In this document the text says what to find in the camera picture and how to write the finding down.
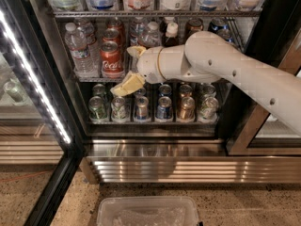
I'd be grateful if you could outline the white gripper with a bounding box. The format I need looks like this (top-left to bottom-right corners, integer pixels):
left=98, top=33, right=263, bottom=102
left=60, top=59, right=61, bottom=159
left=110, top=46, right=166, bottom=96

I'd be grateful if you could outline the red coke can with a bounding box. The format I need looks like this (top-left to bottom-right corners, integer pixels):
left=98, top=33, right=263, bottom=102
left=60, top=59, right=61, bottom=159
left=102, top=28, right=121, bottom=46
left=106, top=18, right=125, bottom=36
left=100, top=41, right=123, bottom=78

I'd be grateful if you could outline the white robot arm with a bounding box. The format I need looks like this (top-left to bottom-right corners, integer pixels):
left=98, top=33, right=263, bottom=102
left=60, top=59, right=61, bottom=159
left=111, top=31, right=301, bottom=134

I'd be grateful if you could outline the rear silver blue can bottom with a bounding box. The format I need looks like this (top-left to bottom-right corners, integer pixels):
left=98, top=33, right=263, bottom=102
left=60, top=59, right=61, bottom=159
left=134, top=88, right=147, bottom=98

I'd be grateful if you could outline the silver blue can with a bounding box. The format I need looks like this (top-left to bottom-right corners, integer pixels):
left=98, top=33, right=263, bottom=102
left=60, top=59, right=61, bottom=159
left=134, top=88, right=147, bottom=98
left=134, top=96, right=150, bottom=121

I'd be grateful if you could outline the rear green can bottom shelf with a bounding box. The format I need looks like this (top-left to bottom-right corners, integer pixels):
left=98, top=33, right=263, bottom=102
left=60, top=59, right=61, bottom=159
left=92, top=84, right=107, bottom=102

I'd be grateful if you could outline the front white green can bottom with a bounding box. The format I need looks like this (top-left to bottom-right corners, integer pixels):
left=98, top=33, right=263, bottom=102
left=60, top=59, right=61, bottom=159
left=111, top=98, right=129, bottom=122

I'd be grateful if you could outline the front silver blue can bottom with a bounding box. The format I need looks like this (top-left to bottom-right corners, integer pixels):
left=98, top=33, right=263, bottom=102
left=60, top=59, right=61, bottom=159
left=134, top=96, right=150, bottom=121

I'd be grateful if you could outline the rear copper can bottom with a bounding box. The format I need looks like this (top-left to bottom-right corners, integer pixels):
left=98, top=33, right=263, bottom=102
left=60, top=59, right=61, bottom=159
left=179, top=84, right=193, bottom=99

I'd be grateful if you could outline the front green can bottom shelf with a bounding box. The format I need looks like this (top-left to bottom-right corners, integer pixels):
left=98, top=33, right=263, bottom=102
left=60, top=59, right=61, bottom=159
left=88, top=96, right=108, bottom=123

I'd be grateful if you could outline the front copper can bottom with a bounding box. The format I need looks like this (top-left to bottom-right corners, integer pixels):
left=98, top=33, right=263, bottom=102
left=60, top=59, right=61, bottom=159
left=177, top=97, right=195, bottom=122

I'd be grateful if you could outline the rear copper soda can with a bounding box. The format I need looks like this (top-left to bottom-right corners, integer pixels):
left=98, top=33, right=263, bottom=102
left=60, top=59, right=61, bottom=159
left=184, top=18, right=203, bottom=40

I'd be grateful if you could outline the rear pale can bottom right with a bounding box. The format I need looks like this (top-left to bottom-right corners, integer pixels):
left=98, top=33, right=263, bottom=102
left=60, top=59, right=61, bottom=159
left=196, top=83, right=216, bottom=99

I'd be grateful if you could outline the pale can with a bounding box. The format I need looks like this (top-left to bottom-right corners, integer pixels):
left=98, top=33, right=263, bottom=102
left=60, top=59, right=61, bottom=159
left=198, top=97, right=219, bottom=123
left=196, top=83, right=216, bottom=99

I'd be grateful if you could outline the front pale can bottom right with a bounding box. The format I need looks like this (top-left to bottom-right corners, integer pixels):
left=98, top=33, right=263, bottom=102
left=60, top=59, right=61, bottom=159
left=198, top=97, right=219, bottom=123

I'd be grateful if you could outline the rear blue pepsi can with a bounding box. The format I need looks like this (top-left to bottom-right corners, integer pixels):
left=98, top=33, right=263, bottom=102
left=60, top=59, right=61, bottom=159
left=208, top=17, right=229, bottom=33

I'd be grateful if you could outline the steel fridge base grille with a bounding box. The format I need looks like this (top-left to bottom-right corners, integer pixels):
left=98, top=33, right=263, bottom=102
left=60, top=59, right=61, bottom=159
left=80, top=139, right=301, bottom=184

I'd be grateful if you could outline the open glass fridge door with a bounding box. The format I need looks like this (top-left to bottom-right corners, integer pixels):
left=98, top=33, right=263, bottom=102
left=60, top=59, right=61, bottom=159
left=1, top=0, right=84, bottom=226

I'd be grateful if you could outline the front middle water bottle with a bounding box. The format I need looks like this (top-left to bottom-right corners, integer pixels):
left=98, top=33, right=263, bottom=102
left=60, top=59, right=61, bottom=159
left=132, top=22, right=161, bottom=73

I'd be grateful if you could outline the water bottle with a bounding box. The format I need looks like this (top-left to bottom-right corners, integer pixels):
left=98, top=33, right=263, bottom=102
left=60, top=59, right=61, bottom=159
left=132, top=22, right=161, bottom=73
left=65, top=23, right=94, bottom=77
left=129, top=17, right=149, bottom=46
left=74, top=18, right=100, bottom=70

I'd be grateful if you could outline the rear middle water bottle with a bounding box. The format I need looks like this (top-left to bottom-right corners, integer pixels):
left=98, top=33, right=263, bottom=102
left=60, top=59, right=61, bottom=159
left=129, top=17, right=149, bottom=46

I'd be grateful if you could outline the front brown tea bottle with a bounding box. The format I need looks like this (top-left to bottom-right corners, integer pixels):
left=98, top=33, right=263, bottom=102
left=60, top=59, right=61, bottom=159
left=163, top=22, right=179, bottom=47

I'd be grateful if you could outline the brown tea bottle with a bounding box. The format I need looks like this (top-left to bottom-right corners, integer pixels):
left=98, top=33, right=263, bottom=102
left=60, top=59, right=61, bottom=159
left=160, top=17, right=176, bottom=33
left=163, top=22, right=179, bottom=47

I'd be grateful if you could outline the rear brown tea bottle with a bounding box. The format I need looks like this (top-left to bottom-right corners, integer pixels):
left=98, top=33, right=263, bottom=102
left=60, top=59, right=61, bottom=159
left=160, top=17, right=176, bottom=33

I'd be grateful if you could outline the rear left water bottle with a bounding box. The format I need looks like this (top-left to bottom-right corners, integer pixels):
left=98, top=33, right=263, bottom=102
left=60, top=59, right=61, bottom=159
left=74, top=18, right=100, bottom=70

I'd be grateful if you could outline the front left water bottle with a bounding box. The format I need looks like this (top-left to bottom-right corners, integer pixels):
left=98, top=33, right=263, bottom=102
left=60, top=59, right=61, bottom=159
left=65, top=23, right=94, bottom=77

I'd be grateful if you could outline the clear plastic bin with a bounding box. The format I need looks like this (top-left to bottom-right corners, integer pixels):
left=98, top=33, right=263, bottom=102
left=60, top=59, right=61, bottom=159
left=97, top=196, right=199, bottom=226

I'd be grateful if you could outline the right fridge door frame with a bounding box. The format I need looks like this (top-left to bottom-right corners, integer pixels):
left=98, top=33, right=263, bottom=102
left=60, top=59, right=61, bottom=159
left=227, top=30, right=301, bottom=155

